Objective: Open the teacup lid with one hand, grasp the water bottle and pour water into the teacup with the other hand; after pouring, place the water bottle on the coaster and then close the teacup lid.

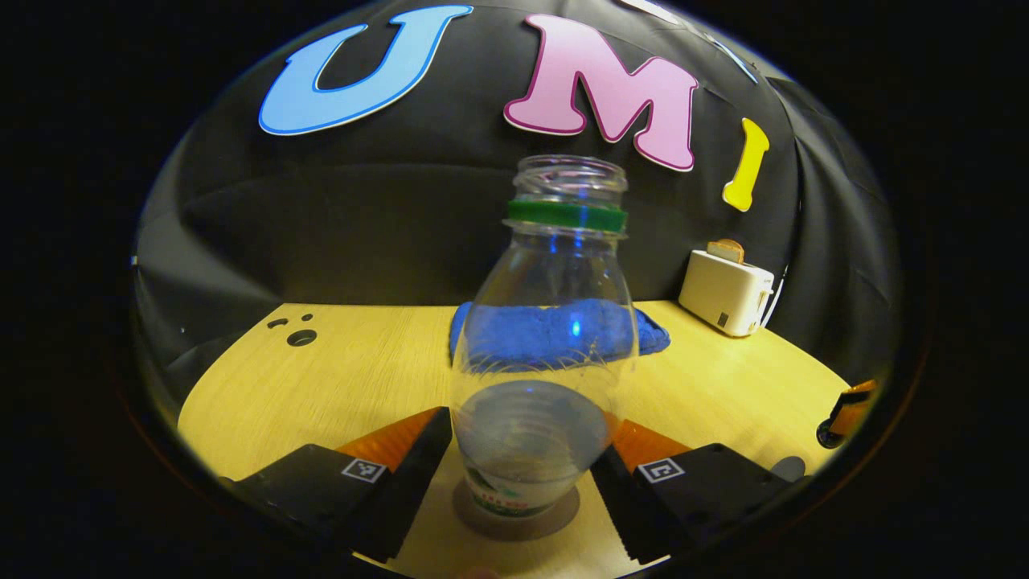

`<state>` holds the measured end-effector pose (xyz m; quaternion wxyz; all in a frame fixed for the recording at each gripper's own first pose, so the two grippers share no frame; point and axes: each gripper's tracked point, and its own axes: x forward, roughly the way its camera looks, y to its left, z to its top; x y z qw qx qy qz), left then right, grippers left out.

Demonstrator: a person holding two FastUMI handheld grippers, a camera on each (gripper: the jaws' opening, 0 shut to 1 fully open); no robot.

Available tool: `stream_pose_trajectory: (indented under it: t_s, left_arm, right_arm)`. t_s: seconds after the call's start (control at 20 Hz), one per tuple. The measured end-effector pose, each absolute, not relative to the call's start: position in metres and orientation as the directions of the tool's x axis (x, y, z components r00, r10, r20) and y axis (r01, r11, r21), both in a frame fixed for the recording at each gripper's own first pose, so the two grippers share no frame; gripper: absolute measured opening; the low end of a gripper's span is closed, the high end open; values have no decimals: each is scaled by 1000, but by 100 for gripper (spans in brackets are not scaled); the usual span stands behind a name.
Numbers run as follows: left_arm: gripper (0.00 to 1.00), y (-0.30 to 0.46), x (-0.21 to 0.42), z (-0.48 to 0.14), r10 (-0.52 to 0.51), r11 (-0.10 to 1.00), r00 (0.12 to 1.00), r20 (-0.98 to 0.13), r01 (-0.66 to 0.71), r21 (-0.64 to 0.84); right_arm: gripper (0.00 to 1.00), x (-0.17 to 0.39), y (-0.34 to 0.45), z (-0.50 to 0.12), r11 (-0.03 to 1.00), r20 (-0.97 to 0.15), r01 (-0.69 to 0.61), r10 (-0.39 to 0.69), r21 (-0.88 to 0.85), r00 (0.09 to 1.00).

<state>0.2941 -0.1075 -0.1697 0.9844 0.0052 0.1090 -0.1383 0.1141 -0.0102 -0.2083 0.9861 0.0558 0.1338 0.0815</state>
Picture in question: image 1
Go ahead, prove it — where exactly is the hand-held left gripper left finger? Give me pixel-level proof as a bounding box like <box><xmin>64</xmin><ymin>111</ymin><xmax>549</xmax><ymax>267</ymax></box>
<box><xmin>221</xmin><ymin>406</ymin><xmax>453</xmax><ymax>564</ymax></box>

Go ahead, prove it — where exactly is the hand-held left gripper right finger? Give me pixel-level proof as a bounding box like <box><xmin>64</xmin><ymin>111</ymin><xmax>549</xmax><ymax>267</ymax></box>
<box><xmin>591</xmin><ymin>418</ymin><xmax>793</xmax><ymax>567</ymax></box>

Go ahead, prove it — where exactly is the clear plastic water bottle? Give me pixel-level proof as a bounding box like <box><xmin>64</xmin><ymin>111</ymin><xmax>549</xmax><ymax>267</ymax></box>
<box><xmin>449</xmin><ymin>154</ymin><xmax>640</xmax><ymax>517</ymax></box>

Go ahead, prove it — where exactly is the blue folded towel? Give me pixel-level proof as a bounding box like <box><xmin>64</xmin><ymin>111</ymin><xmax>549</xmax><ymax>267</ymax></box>
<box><xmin>449</xmin><ymin>299</ymin><xmax>671</xmax><ymax>372</ymax></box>

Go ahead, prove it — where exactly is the white toaster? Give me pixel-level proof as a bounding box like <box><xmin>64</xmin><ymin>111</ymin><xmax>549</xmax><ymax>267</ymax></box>
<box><xmin>678</xmin><ymin>249</ymin><xmax>775</xmax><ymax>337</ymax></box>

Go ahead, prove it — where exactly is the black backdrop cloth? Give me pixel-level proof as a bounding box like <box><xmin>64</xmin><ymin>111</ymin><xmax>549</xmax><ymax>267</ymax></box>
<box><xmin>133</xmin><ymin>0</ymin><xmax>901</xmax><ymax>403</ymax></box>

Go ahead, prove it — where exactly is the white toaster cable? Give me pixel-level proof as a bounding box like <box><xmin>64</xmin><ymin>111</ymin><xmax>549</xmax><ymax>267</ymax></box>
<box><xmin>756</xmin><ymin>268</ymin><xmax>793</xmax><ymax>326</ymax></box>

